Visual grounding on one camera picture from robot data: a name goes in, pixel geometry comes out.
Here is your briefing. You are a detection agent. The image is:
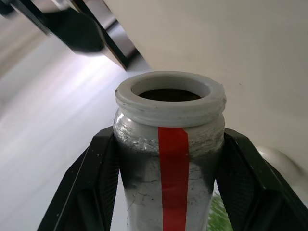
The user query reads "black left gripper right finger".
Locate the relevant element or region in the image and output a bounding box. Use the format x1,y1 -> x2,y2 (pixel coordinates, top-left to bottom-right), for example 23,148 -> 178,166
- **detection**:
214,127 -> 308,231

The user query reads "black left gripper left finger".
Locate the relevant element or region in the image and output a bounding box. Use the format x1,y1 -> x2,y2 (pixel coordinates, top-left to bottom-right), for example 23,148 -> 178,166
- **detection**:
37,127 -> 121,231

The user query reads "white ribbed plant pot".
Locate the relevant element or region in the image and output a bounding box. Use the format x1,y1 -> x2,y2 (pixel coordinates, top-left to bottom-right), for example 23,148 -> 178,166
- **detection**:
255,146 -> 304,185

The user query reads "green palm plant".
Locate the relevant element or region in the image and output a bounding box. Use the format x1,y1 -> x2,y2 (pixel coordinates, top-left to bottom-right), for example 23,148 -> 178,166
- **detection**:
208,193 -> 233,231

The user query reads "black metal beam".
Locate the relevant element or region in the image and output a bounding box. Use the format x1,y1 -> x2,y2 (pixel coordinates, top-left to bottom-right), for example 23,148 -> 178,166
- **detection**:
0,0 -> 104,55

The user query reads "black door frame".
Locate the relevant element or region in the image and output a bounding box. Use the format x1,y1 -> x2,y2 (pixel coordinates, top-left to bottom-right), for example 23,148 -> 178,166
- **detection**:
77,0 -> 143,72

